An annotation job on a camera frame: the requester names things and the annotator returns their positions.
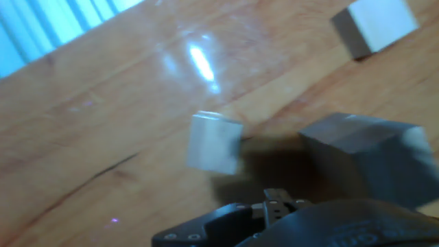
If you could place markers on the glossy brown wooden board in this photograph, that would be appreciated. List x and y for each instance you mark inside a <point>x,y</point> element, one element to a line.
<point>103,154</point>

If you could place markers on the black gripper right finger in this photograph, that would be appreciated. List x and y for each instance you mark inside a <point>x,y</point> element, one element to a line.
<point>297,204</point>

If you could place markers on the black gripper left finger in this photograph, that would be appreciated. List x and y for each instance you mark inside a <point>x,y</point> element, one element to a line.
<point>205,226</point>

